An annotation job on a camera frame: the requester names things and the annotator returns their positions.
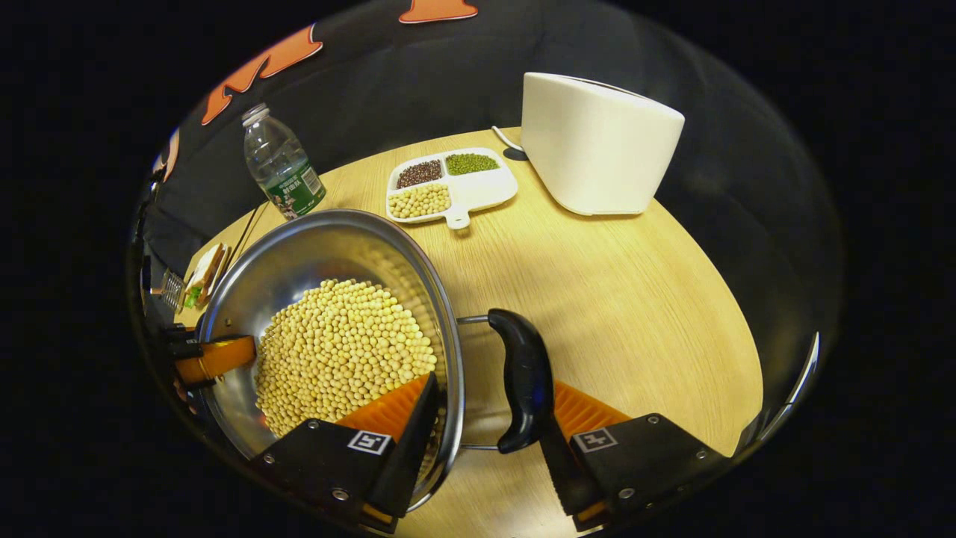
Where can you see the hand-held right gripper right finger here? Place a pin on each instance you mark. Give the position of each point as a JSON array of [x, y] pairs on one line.
[[562, 474]]

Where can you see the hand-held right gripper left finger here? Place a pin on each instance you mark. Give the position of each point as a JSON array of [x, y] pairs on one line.
[[407, 456]]

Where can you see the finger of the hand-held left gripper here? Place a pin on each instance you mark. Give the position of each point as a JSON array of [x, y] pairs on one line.
[[220, 359]]

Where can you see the stainless steel pot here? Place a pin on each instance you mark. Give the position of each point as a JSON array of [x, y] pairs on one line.
[[299, 254]]

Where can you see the sandwich with lettuce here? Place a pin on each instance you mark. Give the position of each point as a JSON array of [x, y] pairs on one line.
[[205, 273]]

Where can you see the pile of yellow soybeans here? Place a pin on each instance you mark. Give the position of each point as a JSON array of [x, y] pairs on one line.
[[343, 351]]

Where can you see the clear plastic water bottle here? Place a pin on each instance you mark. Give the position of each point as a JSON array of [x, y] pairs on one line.
[[284, 168]]

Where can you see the small heap of soybeans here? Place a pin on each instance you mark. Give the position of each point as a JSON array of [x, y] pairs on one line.
[[419, 201]]

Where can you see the heap of dark red beans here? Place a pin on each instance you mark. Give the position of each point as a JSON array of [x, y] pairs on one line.
[[419, 173]]

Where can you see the white divided tray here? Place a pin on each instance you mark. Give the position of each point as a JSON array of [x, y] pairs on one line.
[[478, 190]]

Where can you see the heap of green mung beans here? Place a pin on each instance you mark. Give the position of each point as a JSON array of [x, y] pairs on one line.
[[472, 164]]

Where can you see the white toaster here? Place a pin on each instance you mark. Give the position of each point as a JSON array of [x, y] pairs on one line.
[[597, 142]]

